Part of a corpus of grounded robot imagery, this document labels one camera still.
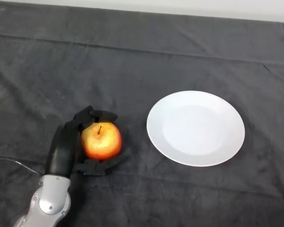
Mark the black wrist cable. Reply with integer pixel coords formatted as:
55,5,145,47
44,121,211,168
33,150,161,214
0,158,44,177

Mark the white round plate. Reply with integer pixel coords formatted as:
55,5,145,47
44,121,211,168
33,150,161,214
146,90,246,167

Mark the red yellow apple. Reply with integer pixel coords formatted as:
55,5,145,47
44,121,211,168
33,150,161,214
81,122,123,161

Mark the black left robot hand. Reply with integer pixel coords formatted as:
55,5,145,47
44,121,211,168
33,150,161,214
44,105,128,178

